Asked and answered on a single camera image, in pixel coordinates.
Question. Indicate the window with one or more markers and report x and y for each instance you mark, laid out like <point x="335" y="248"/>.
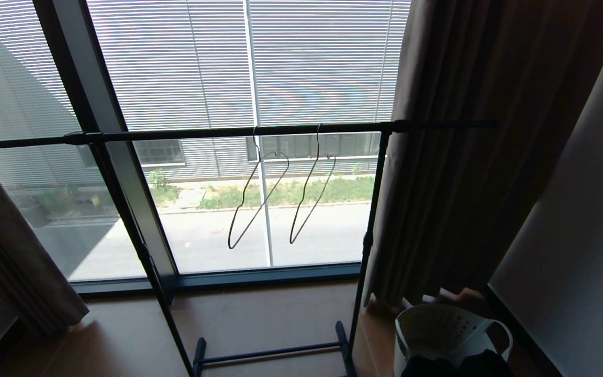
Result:
<point x="202" y="63"/>

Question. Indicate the black clothes rack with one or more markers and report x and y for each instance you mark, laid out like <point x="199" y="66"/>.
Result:
<point x="228" y="132"/>

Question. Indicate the white laundry basket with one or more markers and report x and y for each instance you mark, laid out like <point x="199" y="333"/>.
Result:
<point x="437" y="330"/>

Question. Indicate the brown curtain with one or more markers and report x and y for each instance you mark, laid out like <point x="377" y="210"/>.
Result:
<point x="8" y="262"/>
<point x="464" y="183"/>

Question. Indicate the black garment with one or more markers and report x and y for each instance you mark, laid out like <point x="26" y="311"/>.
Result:
<point x="484" y="366"/>

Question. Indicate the pink clothes hanger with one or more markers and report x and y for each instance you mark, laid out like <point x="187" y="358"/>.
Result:
<point x="301" y="225"/>
<point x="238" y="236"/>

